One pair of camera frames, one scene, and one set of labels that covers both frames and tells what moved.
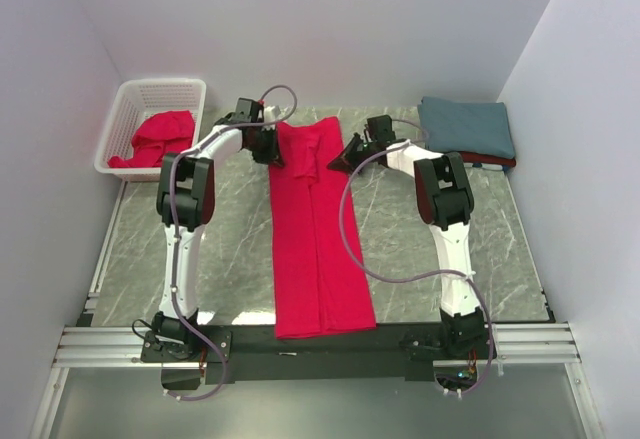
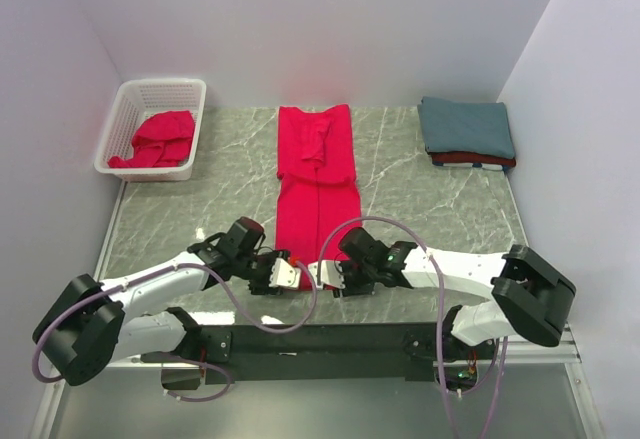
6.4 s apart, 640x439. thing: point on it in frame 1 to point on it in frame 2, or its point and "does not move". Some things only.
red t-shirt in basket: x=159 y=135 does not move
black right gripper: x=347 y=161 to x=350 y=289
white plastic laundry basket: x=147 y=120 does not move
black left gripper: x=272 y=156 to x=263 y=286
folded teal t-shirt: x=466 y=126 does not move
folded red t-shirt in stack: x=486 y=159 does not move
